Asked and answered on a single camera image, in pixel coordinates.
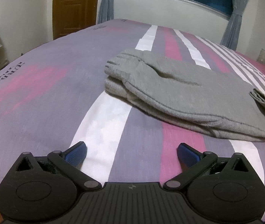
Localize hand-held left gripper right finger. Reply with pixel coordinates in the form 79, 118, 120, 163
163, 143, 252, 191

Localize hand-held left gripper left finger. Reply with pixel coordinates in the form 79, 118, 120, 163
14, 141, 102, 192

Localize grey pants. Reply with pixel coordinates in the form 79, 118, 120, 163
104, 49, 265, 143

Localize bed with striped sheet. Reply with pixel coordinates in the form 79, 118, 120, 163
0, 18, 265, 222

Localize grey curtain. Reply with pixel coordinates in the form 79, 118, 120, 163
220, 0, 250, 51
97, 0, 117, 24

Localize brown wooden door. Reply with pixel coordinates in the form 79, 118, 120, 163
53, 0, 100, 41

